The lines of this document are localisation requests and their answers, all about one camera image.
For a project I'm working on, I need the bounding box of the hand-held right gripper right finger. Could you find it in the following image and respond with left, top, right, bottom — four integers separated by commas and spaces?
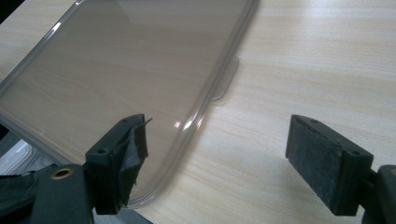
285, 114, 375, 217

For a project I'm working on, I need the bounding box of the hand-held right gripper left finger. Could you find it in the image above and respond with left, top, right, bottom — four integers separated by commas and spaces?
84, 113, 153, 216

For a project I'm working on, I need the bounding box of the clear grey plastic lid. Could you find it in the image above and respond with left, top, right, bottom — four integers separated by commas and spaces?
0, 0, 262, 209

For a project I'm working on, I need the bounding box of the white object under table edge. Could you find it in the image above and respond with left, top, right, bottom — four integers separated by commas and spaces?
0, 139, 34, 175

